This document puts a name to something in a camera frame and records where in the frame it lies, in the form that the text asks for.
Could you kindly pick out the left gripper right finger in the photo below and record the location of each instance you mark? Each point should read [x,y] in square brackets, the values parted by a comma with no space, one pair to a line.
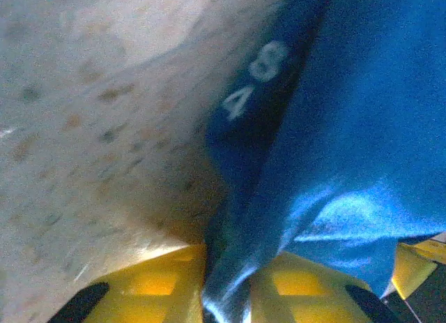
[306,295]

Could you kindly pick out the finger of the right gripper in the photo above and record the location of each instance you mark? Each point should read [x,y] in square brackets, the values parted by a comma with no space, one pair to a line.
[409,270]
[437,248]

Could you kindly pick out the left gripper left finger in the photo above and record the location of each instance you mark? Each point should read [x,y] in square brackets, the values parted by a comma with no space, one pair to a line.
[153,288]

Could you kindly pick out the blue t-shirt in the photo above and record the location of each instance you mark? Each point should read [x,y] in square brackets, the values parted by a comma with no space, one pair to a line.
[348,127]

